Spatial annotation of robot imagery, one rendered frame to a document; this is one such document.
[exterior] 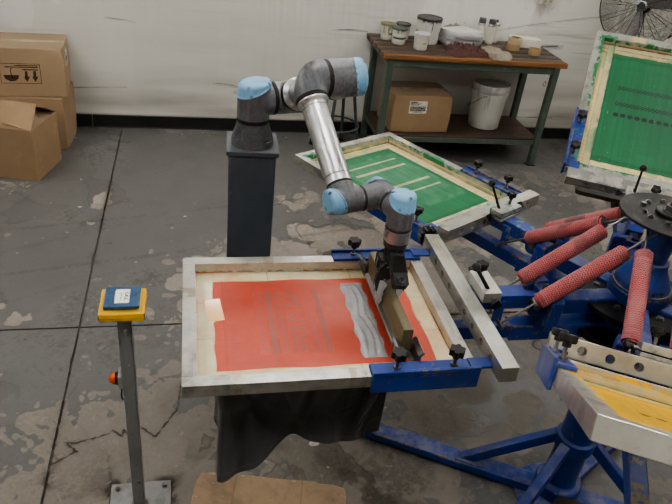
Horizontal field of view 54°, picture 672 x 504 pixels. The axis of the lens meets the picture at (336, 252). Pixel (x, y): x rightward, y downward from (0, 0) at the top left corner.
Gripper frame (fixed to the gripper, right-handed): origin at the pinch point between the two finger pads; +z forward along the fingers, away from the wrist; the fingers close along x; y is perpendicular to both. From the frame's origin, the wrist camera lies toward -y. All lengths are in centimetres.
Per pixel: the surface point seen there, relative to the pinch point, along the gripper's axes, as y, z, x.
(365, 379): -29.4, 3.0, 13.1
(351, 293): 11.2, 5.1, 8.1
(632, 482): -64, 8, -46
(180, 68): 379, 52, 65
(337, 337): -9.1, 5.7, 16.4
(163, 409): 60, 102, 70
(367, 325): -4.8, 5.2, 6.6
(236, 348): -12.0, 5.7, 45.3
